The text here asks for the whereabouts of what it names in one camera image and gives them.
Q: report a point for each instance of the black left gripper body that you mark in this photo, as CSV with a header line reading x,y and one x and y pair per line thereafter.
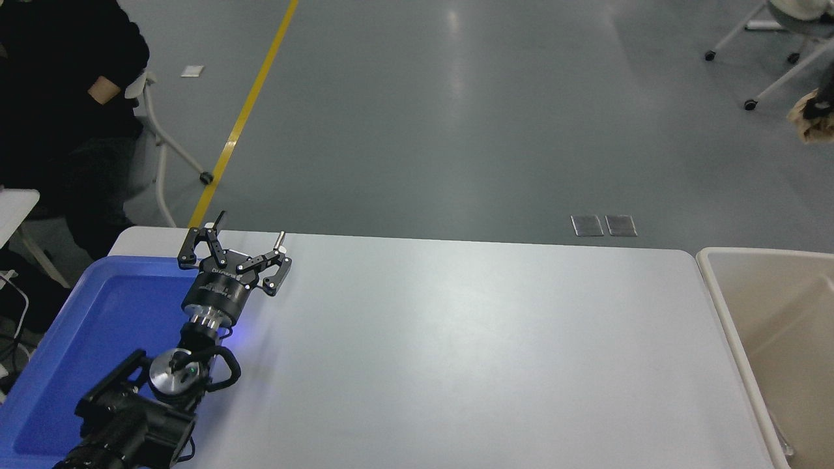
x,y
217,292

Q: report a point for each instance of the tan paper ball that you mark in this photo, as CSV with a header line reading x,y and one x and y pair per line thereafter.
x,y
818,131

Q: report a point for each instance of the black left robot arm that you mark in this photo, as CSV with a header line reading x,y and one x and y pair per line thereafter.
x,y
137,430

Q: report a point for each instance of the person's forearm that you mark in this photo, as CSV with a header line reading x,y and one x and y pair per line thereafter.
x,y
104,90

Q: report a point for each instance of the white chair with casters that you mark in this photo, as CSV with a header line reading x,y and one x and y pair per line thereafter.
x,y
785,71
171,146

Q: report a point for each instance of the blue plastic tray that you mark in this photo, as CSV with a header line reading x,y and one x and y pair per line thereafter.
x,y
98,326

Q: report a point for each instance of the white floor marker square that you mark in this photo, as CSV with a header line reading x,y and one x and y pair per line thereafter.
x,y
192,71

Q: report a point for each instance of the small white side table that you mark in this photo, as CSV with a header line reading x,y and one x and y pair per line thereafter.
x,y
16,212

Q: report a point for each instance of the metal floor plate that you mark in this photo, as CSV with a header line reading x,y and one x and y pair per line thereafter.
x,y
588,225
621,225

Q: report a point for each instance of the person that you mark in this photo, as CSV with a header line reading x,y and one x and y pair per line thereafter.
x,y
52,65

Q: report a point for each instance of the large pale bin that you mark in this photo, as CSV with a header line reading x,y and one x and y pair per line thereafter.
x,y
782,352

